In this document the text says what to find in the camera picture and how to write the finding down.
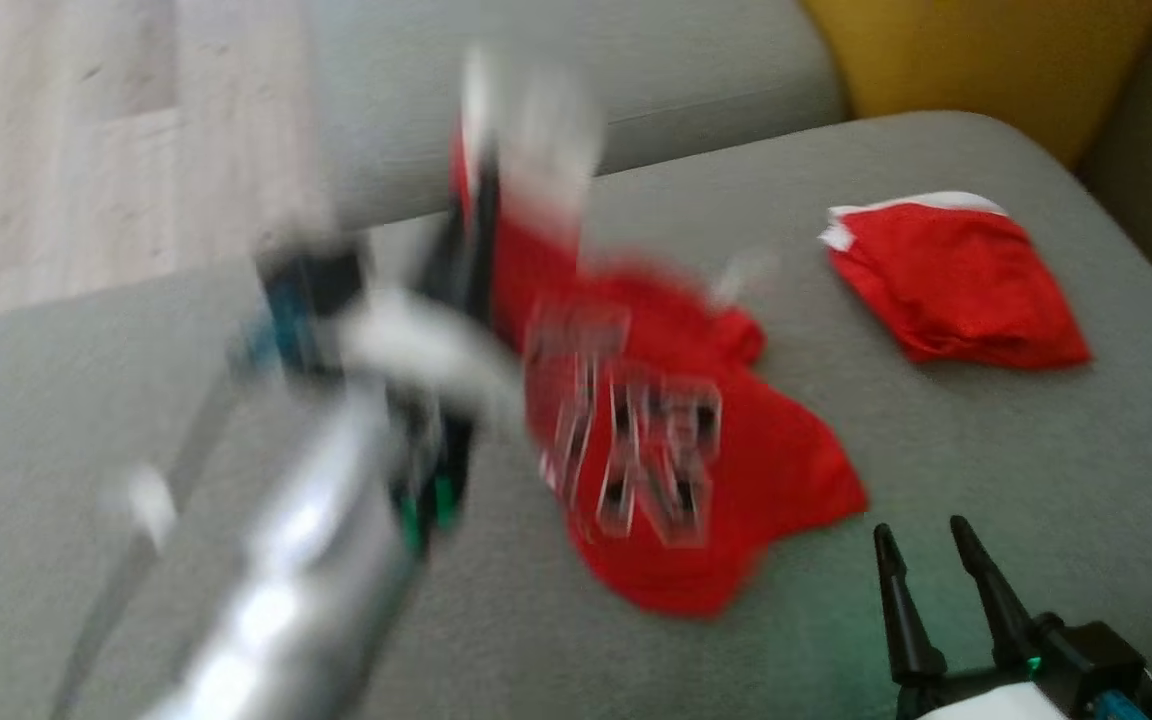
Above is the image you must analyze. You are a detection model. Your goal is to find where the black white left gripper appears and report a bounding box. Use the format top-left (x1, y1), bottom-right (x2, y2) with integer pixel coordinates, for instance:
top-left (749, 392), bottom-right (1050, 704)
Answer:
top-left (336, 148), bottom-right (529, 557)

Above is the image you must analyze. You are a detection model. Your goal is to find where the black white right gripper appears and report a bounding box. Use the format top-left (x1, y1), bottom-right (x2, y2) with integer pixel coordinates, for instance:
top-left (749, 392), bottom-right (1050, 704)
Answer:
top-left (873, 514), bottom-right (1152, 720)

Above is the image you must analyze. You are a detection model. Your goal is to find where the red white-sleeved lettered T-shirt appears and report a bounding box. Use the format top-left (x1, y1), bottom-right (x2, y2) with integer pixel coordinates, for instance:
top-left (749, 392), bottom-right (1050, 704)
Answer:
top-left (446, 48), bottom-right (872, 619)

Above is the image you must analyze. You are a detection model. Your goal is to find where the folded red garment white trim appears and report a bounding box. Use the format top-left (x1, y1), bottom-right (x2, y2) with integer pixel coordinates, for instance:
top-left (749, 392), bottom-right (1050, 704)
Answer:
top-left (818, 190), bottom-right (1095, 371)

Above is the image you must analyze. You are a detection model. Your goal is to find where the grey sofa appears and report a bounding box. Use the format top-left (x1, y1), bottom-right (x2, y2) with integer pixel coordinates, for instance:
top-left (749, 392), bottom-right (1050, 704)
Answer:
top-left (0, 110), bottom-right (1152, 720)

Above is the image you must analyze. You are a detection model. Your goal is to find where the yellow sofa back cushion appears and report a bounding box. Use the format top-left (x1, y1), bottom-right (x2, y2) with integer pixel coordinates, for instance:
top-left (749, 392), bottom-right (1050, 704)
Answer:
top-left (798, 0), bottom-right (1152, 169)

